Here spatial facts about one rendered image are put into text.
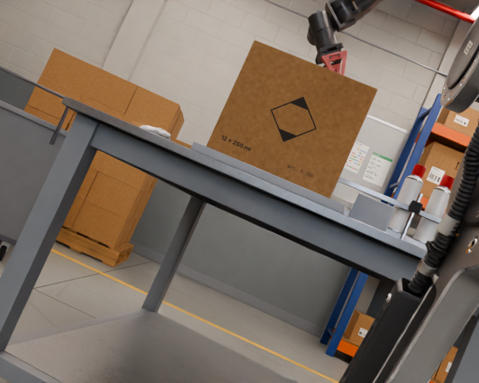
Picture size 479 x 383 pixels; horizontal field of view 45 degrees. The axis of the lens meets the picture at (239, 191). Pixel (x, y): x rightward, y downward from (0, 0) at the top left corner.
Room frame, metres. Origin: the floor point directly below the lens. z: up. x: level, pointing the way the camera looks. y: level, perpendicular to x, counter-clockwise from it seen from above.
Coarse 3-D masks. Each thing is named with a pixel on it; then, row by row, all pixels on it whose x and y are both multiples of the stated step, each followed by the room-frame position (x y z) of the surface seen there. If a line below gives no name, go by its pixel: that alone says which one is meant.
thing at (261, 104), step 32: (256, 64) 1.28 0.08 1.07; (288, 64) 1.27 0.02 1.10; (256, 96) 1.28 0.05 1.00; (288, 96) 1.27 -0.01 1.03; (320, 96) 1.26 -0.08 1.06; (352, 96) 1.25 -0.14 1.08; (224, 128) 1.28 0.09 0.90; (256, 128) 1.27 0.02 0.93; (288, 128) 1.26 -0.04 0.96; (320, 128) 1.25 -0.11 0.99; (352, 128) 1.25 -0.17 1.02; (256, 160) 1.27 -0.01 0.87; (288, 160) 1.26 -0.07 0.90; (320, 160) 1.25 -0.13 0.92; (320, 192) 1.25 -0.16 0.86
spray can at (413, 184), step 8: (416, 168) 1.61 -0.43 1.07; (424, 168) 1.60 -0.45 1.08; (408, 176) 1.61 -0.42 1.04; (416, 176) 1.60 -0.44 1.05; (408, 184) 1.60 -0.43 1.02; (416, 184) 1.59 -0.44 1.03; (400, 192) 1.61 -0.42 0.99; (408, 192) 1.59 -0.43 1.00; (416, 192) 1.59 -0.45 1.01; (400, 200) 1.60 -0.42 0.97; (408, 200) 1.59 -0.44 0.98; (400, 208) 1.59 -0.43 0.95; (392, 216) 1.60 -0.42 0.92; (400, 216) 1.59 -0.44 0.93; (408, 216) 1.60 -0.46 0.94; (392, 224) 1.60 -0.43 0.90; (400, 224) 1.59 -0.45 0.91; (400, 232) 1.60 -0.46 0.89
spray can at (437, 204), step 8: (448, 176) 1.58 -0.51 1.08; (440, 184) 1.59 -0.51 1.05; (448, 184) 1.58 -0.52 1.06; (432, 192) 1.60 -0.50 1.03; (440, 192) 1.58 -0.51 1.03; (448, 192) 1.57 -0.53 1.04; (432, 200) 1.58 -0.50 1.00; (440, 200) 1.57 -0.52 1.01; (448, 200) 1.58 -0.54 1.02; (432, 208) 1.58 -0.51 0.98; (440, 208) 1.57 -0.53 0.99; (440, 216) 1.58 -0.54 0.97; (424, 224) 1.58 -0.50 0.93; (432, 224) 1.57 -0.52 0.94; (416, 232) 1.59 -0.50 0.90; (424, 232) 1.57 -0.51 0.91; (432, 232) 1.57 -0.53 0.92; (424, 240) 1.57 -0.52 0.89; (432, 240) 1.58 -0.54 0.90
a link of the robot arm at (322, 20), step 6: (318, 12) 1.50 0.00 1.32; (324, 12) 1.50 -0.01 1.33; (312, 18) 1.51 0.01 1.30; (318, 18) 1.50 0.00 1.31; (324, 18) 1.50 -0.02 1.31; (312, 24) 1.51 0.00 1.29; (318, 24) 1.50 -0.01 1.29; (324, 24) 1.50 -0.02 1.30; (330, 24) 1.50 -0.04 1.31; (312, 30) 1.51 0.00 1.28; (318, 30) 1.50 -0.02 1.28
